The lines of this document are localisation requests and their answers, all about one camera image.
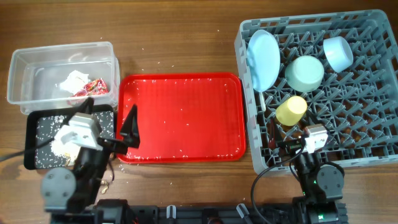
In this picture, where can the light blue bowl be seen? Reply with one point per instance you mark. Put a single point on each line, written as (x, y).
(338, 53)

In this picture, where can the clear plastic bin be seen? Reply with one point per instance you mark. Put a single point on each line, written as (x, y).
(35, 75)

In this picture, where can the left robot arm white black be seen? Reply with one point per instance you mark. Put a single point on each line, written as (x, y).
(70, 194)

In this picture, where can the pale green bowl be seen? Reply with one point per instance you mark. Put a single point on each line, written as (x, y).
(304, 74)

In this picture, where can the white tissue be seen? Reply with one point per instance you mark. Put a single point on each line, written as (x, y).
(74, 82)

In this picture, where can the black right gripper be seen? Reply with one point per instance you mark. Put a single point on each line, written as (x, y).
(292, 147)

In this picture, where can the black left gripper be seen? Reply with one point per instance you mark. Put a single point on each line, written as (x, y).
(128, 132)

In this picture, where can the black plastic bin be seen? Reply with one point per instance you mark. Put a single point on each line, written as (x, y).
(43, 125)

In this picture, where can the light blue plate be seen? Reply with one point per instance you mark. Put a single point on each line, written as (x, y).
(263, 59)

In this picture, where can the white plastic spoon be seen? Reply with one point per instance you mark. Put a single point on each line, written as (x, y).
(262, 101)

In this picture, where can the red plastic tray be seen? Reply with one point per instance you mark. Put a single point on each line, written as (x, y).
(184, 117)

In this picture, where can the peanuts on plate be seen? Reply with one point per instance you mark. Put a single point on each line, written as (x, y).
(105, 186)

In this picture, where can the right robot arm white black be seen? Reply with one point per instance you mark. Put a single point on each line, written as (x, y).
(321, 182)

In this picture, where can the red candy wrapper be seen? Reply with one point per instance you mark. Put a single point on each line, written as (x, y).
(96, 87)

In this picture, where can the yellow plastic cup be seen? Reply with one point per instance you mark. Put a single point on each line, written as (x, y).
(291, 111)

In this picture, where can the spilled rice pile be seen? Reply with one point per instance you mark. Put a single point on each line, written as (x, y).
(68, 151)

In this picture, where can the grey dishwasher rack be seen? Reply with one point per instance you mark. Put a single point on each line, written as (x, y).
(358, 106)

